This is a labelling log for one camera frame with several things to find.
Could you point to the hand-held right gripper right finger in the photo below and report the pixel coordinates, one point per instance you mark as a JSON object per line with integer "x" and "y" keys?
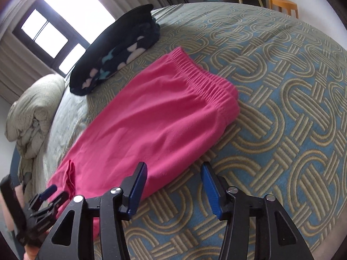
{"x": 211, "y": 192}

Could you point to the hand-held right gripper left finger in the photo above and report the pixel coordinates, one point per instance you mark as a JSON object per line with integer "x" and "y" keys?
{"x": 137, "y": 192}

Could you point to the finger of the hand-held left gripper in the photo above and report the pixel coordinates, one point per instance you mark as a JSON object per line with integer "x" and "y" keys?
{"x": 47, "y": 192}
{"x": 55, "y": 203}

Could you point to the pink pants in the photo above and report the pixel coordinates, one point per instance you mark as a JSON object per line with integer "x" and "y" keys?
{"x": 151, "y": 119}

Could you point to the person's left hand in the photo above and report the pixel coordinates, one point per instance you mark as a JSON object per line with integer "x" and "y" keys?
{"x": 31, "y": 253}

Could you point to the blue headboard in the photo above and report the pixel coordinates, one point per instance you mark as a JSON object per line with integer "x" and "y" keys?
{"x": 15, "y": 168}

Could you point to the beige rolled duvet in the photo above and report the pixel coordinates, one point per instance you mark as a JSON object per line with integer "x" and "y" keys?
{"x": 35, "y": 105}

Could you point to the bed with patterned bedspread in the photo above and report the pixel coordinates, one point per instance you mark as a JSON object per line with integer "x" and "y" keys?
{"x": 271, "y": 100}

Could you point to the dark folded patterned blanket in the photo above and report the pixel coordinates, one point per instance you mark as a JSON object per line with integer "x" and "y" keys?
{"x": 113, "y": 40}

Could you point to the dark framed window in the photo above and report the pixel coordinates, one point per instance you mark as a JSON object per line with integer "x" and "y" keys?
{"x": 67, "y": 36}

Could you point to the orange wooden stool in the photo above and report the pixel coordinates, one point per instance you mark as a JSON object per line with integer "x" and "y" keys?
{"x": 282, "y": 1}

